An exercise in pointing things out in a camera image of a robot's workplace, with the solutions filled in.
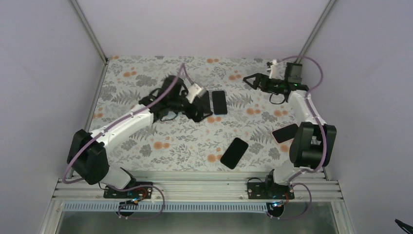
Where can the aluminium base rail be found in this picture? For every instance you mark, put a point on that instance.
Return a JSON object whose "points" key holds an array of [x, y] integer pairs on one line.
{"points": [[206, 187]]}

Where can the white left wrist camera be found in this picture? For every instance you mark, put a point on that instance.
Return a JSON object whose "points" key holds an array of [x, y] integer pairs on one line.
{"points": [[195, 91]]}

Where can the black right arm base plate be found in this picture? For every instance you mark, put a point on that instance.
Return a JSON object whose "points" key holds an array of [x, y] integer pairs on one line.
{"points": [[263, 191]]}

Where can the floral patterned table mat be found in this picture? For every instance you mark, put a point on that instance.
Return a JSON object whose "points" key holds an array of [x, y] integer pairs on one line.
{"points": [[180, 144]]}

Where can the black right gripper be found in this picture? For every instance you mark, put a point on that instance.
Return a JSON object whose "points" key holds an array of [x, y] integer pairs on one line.
{"points": [[262, 77]]}

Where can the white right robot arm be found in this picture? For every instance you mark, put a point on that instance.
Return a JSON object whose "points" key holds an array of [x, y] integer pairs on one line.
{"points": [[314, 139]]}

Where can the aluminium left corner post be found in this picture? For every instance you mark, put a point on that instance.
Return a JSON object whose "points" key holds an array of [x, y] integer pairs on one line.
{"points": [[89, 31]]}

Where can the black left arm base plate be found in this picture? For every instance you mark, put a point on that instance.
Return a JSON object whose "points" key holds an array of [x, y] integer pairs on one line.
{"points": [[141, 193]]}

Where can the aluminium right corner post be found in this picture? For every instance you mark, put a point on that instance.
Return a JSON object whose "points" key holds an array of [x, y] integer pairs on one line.
{"points": [[317, 27]]}

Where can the phone in peach case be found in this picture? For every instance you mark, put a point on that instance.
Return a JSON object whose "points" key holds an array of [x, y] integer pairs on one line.
{"points": [[285, 133]]}

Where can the perforated cable tray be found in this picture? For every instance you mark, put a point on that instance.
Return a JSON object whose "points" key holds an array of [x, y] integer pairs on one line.
{"points": [[153, 207]]}

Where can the black phone without case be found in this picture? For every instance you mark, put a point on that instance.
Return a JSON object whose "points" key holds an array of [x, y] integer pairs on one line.
{"points": [[234, 153]]}

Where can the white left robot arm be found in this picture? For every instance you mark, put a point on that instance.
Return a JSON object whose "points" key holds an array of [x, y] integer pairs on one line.
{"points": [[88, 154]]}

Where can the aluminium corner post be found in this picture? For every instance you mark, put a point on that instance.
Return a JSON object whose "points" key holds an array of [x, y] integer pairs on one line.
{"points": [[89, 31], [317, 27]]}

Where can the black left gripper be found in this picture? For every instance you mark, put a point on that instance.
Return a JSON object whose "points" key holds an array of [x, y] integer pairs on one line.
{"points": [[197, 117]]}

